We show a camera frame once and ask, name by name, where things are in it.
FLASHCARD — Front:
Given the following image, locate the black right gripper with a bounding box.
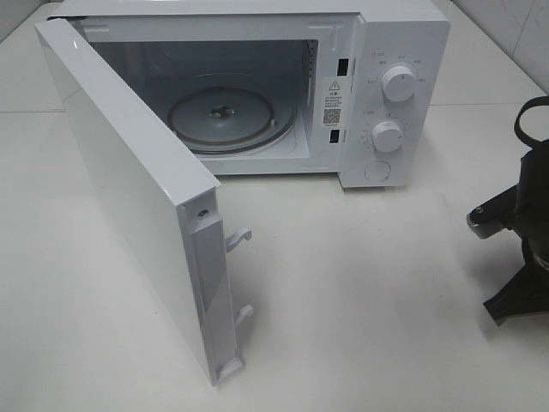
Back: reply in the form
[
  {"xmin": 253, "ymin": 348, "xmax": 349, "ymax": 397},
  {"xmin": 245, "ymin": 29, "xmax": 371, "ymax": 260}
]
[{"xmin": 483, "ymin": 142, "xmax": 548, "ymax": 325}]

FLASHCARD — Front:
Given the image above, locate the round white door release button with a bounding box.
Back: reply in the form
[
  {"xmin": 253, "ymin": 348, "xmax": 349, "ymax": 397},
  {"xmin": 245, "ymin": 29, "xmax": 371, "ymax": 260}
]
[{"xmin": 365, "ymin": 161, "xmax": 391, "ymax": 182}]

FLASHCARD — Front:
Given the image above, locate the white microwave knob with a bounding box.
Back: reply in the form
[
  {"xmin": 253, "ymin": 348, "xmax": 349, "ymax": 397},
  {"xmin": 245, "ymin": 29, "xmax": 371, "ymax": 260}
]
[
  {"xmin": 381, "ymin": 63, "xmax": 418, "ymax": 102},
  {"xmin": 371, "ymin": 120, "xmax": 404, "ymax": 153}
]

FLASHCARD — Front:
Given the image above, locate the white microwave door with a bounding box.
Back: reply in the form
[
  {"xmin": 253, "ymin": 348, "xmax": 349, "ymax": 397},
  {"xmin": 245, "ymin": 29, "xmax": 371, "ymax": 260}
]
[{"xmin": 36, "ymin": 19, "xmax": 253, "ymax": 385}]

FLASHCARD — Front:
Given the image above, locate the white microwave oven body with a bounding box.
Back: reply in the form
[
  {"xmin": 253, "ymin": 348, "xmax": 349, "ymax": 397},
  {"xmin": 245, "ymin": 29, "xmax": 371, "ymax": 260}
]
[{"xmin": 44, "ymin": 1, "xmax": 450, "ymax": 188}]

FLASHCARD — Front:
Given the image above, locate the white warning label sticker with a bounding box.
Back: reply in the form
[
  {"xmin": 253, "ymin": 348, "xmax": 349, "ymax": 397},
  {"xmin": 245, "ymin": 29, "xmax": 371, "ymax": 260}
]
[{"xmin": 321, "ymin": 77, "xmax": 345, "ymax": 127}]

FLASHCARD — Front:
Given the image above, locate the glass microwave turntable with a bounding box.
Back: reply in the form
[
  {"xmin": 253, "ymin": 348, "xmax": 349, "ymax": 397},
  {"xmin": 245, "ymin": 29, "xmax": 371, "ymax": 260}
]
[{"xmin": 167, "ymin": 86, "xmax": 298, "ymax": 155}]

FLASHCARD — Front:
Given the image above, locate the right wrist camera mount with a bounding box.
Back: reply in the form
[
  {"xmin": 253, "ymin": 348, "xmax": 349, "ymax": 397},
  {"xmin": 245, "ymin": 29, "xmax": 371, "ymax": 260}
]
[{"xmin": 466, "ymin": 185, "xmax": 517, "ymax": 239}]

